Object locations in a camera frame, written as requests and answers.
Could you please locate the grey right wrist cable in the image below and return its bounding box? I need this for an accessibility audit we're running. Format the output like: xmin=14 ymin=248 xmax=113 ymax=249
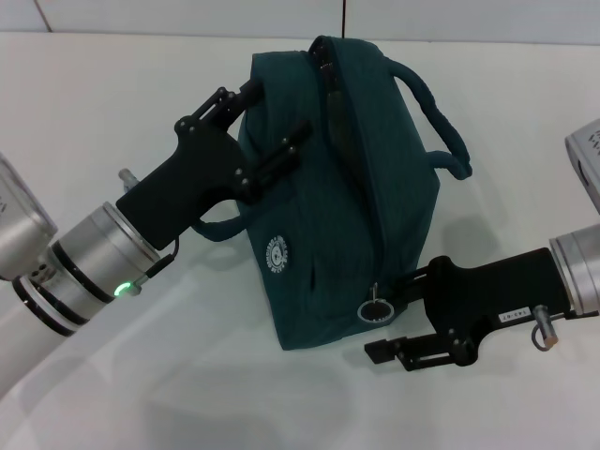
xmin=531 ymin=304 xmax=560 ymax=352

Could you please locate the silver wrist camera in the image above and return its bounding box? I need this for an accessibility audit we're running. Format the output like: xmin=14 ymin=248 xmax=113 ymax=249
xmin=563 ymin=118 xmax=600 ymax=213
xmin=0 ymin=152 xmax=59 ymax=282

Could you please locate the dark teal insulated lunch bag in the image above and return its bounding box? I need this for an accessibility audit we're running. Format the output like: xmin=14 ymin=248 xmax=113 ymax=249
xmin=191 ymin=35 xmax=472 ymax=353

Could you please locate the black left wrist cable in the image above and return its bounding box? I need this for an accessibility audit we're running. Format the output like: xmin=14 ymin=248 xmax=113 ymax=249
xmin=132 ymin=236 xmax=183 ymax=288

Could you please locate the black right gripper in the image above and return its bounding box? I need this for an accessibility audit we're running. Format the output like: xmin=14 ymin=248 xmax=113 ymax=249
xmin=364 ymin=247 xmax=572 ymax=375

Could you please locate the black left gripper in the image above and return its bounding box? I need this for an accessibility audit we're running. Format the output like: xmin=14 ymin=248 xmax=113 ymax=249
xmin=115 ymin=79 xmax=314 ymax=251

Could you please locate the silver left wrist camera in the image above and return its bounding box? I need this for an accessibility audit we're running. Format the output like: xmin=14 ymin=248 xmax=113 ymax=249
xmin=0 ymin=152 xmax=59 ymax=282

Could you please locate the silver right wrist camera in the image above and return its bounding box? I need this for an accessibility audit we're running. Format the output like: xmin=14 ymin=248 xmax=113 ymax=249
xmin=563 ymin=118 xmax=600 ymax=213

